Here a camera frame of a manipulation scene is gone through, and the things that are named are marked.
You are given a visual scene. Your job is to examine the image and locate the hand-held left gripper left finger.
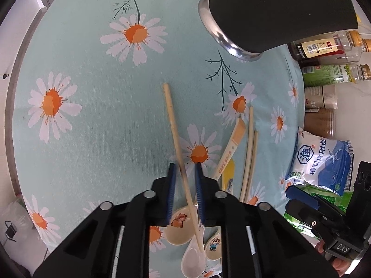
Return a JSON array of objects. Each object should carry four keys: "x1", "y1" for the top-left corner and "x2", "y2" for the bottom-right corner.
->
[{"x1": 33, "y1": 163, "x2": 176, "y2": 278}]

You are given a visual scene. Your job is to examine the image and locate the daisy print tablecloth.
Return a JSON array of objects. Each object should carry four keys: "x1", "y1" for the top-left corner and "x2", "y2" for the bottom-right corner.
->
[{"x1": 12, "y1": 0, "x2": 307, "y2": 278}]

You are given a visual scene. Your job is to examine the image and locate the clear bottle red label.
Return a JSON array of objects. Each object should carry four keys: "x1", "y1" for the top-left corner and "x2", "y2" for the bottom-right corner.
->
[{"x1": 307, "y1": 39, "x2": 371, "y2": 66}]

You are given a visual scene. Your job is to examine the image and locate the black binder clip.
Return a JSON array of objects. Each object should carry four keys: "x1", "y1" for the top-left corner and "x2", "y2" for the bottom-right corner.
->
[{"x1": 4, "y1": 221, "x2": 18, "y2": 243}]

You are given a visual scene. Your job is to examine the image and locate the white and blue salt bag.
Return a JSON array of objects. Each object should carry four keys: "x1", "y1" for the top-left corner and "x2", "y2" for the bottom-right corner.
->
[{"x1": 285, "y1": 126, "x2": 355, "y2": 194}]

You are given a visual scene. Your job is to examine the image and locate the plain white spoon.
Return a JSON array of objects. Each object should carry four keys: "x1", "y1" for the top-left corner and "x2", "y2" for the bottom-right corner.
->
[{"x1": 182, "y1": 221, "x2": 208, "y2": 278}]

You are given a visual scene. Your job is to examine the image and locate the light wooden chopstick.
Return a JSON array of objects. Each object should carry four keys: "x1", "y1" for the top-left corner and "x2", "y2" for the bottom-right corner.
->
[
  {"x1": 163, "y1": 83, "x2": 205, "y2": 252},
  {"x1": 243, "y1": 130, "x2": 259, "y2": 203},
  {"x1": 239, "y1": 106, "x2": 255, "y2": 202}
]

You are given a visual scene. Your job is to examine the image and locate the green packet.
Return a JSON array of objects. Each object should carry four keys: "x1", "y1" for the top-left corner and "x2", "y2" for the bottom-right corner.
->
[{"x1": 283, "y1": 184, "x2": 355, "y2": 234}]

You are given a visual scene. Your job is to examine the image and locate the person's right hand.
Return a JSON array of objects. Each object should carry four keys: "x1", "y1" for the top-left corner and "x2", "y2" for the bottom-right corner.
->
[{"x1": 315, "y1": 242, "x2": 358, "y2": 278}]

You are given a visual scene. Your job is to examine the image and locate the dark sauce bottle cream label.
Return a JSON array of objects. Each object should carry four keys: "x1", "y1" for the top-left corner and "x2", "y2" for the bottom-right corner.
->
[{"x1": 288, "y1": 30, "x2": 363, "y2": 62}]

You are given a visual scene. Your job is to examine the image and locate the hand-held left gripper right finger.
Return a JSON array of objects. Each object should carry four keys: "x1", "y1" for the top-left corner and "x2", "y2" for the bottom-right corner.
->
[{"x1": 194, "y1": 163, "x2": 340, "y2": 278}]

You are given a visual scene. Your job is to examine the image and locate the green label bottle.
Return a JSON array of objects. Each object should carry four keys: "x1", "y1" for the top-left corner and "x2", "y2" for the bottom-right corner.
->
[{"x1": 301, "y1": 63, "x2": 371, "y2": 87}]

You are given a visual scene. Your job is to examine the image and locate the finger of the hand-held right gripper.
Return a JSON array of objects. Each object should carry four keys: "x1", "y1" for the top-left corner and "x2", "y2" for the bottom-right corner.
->
[
  {"x1": 285, "y1": 200, "x2": 349, "y2": 240},
  {"x1": 285, "y1": 185, "x2": 346, "y2": 221}
]

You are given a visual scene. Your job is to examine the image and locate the white ribbed seasoning jar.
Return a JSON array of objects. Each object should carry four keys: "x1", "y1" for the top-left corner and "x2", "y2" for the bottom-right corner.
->
[{"x1": 304, "y1": 85, "x2": 339, "y2": 111}]

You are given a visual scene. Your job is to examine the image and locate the black steel-rimmed utensil holder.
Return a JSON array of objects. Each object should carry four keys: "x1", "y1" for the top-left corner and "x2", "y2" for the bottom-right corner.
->
[{"x1": 198, "y1": 0, "x2": 358, "y2": 62}]

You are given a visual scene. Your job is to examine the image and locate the brown spice jar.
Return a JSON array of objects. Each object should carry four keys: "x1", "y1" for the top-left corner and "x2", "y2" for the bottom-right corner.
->
[{"x1": 303, "y1": 108, "x2": 337, "y2": 139}]

